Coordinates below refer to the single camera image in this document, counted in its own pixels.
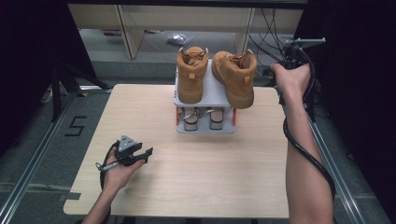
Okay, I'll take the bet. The tan suede boot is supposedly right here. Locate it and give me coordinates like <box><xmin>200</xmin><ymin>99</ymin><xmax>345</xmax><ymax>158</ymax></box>
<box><xmin>176</xmin><ymin>46</ymin><xmax>210</xmax><ymax>105</ymax></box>
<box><xmin>211</xmin><ymin>49</ymin><xmax>259</xmax><ymax>110</ymax></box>

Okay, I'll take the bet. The person's left hand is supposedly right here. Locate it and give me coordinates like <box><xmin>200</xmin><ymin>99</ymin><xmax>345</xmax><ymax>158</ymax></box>
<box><xmin>102</xmin><ymin>147</ymin><xmax>147</xmax><ymax>195</ymax></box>

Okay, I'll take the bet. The black rhinestone strap sandal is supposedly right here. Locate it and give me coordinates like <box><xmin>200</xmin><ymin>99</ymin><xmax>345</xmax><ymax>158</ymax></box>
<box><xmin>199</xmin><ymin>106</ymin><xmax>226</xmax><ymax>131</ymax></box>
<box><xmin>177</xmin><ymin>106</ymin><xmax>200</xmax><ymax>133</ymax></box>

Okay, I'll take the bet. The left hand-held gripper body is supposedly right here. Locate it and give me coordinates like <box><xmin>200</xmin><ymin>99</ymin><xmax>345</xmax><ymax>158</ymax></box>
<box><xmin>115</xmin><ymin>134</ymin><xmax>144</xmax><ymax>167</ymax></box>

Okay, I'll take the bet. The person's right hand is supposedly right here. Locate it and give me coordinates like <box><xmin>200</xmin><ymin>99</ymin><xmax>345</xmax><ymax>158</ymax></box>
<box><xmin>270</xmin><ymin>62</ymin><xmax>312</xmax><ymax>99</ymax></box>

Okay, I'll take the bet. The white two-tier shoe rack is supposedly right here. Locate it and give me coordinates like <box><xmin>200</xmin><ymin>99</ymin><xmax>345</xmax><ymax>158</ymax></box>
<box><xmin>173</xmin><ymin>59</ymin><xmax>245</xmax><ymax>135</ymax></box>

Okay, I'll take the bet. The clear plastic bag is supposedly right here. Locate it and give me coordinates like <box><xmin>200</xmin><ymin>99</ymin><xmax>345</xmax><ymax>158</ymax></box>
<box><xmin>166</xmin><ymin>32</ymin><xmax>194</xmax><ymax>47</ymax></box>

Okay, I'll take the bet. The aluminium floor rail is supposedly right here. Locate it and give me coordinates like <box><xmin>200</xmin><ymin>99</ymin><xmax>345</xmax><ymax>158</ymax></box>
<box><xmin>0</xmin><ymin>91</ymin><xmax>78</xmax><ymax>224</ymax></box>
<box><xmin>307</xmin><ymin>102</ymin><xmax>367</xmax><ymax>224</ymax></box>

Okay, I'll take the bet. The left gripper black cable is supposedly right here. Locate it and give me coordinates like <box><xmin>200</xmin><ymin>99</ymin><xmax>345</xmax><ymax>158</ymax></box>
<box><xmin>94</xmin><ymin>139</ymin><xmax>122</xmax><ymax>224</ymax></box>

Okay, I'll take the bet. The bundle of black cables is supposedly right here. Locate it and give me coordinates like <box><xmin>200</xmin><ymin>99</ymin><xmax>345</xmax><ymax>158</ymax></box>
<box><xmin>248</xmin><ymin>7</ymin><xmax>295</xmax><ymax>67</ymax></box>

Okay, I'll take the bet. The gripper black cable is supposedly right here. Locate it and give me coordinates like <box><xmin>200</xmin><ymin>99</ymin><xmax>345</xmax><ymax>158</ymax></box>
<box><xmin>94</xmin><ymin>139</ymin><xmax>122</xmax><ymax>224</ymax></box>
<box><xmin>280</xmin><ymin>46</ymin><xmax>338</xmax><ymax>203</ymax></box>

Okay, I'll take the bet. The dark curtain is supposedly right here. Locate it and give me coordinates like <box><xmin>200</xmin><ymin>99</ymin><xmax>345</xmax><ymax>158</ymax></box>
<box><xmin>0</xmin><ymin>0</ymin><xmax>98</xmax><ymax>157</ymax></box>
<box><xmin>284</xmin><ymin>0</ymin><xmax>396</xmax><ymax>216</ymax></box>

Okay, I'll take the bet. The beige desk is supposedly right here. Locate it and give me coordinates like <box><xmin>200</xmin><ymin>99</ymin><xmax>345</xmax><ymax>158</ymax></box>
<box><xmin>67</xmin><ymin>3</ymin><xmax>304</xmax><ymax>62</ymax></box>

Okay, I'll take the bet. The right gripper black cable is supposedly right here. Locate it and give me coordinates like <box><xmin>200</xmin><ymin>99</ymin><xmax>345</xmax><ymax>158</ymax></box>
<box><xmin>280</xmin><ymin>46</ymin><xmax>338</xmax><ymax>203</ymax></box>

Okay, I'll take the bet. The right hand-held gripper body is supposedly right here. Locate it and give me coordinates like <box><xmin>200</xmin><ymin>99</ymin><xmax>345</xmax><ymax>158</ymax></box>
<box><xmin>281</xmin><ymin>36</ymin><xmax>327</xmax><ymax>71</ymax></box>

